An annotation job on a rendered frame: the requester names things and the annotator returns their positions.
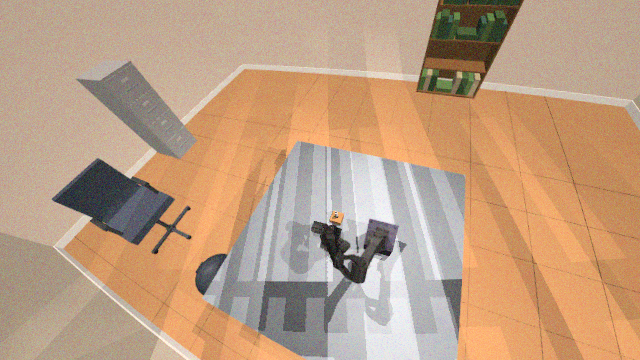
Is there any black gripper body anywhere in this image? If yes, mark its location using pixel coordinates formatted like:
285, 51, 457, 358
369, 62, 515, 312
336, 236, 351, 253

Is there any tan wooden block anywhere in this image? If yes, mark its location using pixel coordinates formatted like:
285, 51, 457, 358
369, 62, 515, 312
330, 211, 344, 226

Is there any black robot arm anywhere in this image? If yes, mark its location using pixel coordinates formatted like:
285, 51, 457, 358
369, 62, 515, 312
311, 221, 389, 283

